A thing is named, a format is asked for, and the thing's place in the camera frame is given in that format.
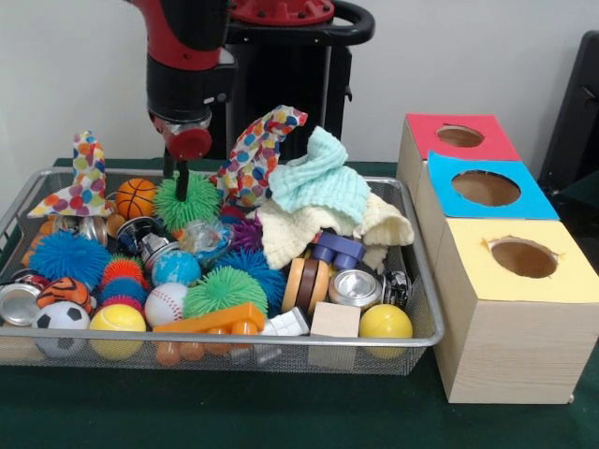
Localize yellow smiley ball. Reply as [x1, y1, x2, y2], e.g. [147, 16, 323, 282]
[358, 301, 413, 356]

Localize mint green muslin cloth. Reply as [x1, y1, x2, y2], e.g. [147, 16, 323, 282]
[269, 126, 373, 225]

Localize crushed clear plastic bottle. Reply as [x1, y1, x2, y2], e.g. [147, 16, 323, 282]
[178, 218, 233, 263]

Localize orange toy basketball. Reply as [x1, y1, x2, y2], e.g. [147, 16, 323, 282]
[116, 177, 158, 222]

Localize white baseball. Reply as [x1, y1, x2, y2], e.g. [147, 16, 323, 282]
[144, 282, 191, 328]

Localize colourful polka-dot cloth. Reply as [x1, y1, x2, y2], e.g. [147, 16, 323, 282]
[28, 131, 118, 218]
[208, 105, 308, 209]

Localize green spiky rubber ball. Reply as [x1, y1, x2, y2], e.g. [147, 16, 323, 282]
[183, 268, 270, 319]
[154, 173, 223, 233]

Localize blue spiky rubber ball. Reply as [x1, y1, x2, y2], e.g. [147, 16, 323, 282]
[28, 231, 111, 286]

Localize clear mesh bin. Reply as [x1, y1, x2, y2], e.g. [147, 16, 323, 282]
[0, 167, 444, 377]

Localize wooden box with three holes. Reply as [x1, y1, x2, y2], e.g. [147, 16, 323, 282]
[395, 113, 599, 405]

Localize black chair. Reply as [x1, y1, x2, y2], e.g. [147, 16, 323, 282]
[538, 31, 599, 235]

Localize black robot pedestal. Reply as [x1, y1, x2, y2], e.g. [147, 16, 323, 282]
[225, 0, 375, 162]

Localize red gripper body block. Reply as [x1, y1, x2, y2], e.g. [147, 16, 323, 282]
[163, 122, 214, 162]

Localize black and white soccer ball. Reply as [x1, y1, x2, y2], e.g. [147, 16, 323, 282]
[33, 301, 91, 359]

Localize pale yellow muslin cloth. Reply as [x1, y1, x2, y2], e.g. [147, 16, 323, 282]
[257, 192, 416, 272]

